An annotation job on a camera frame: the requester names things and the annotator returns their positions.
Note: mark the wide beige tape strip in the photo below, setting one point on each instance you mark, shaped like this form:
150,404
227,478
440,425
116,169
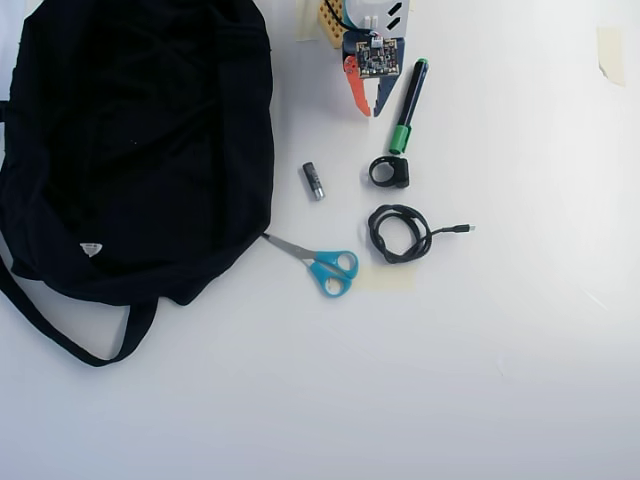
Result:
395,280

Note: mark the torn beige tape piece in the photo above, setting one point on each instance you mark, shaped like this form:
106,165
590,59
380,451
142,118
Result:
612,55

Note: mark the narrow beige tape strip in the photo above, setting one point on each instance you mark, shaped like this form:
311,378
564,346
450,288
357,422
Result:
306,20

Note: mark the white teal grey robot arm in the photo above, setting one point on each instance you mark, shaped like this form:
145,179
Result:
395,12

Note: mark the camera circuit board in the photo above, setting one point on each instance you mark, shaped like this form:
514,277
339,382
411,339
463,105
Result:
378,57

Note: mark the black marker green cap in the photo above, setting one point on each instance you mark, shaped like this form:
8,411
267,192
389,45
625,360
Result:
411,100

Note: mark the black fabric bag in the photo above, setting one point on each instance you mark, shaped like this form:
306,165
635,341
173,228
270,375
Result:
125,150

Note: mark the blue grey gripper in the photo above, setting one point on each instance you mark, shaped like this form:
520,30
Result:
358,95

